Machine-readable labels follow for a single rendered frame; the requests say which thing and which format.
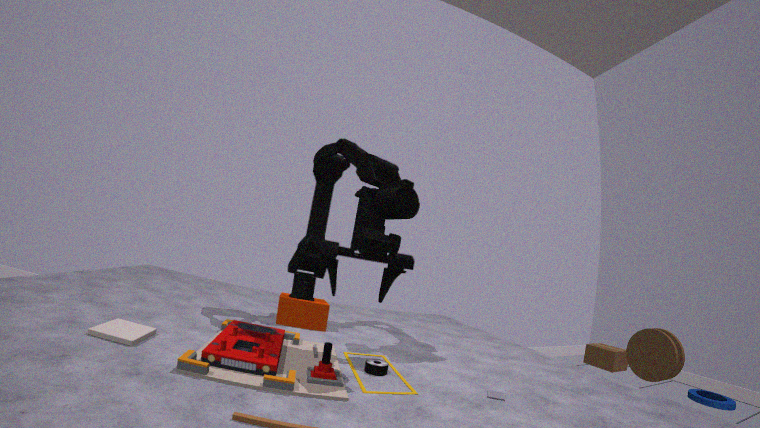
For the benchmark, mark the black wheel with grey rim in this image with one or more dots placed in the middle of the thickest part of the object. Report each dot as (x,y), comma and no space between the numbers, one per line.
(376,367)

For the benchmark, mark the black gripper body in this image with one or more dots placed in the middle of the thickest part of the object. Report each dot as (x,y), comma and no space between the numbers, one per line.
(329,249)

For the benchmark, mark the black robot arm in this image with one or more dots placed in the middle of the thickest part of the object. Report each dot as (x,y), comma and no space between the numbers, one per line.
(395,199)

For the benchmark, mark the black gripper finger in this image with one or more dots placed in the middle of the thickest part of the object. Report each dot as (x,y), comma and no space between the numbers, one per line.
(331,265)
(389,276)

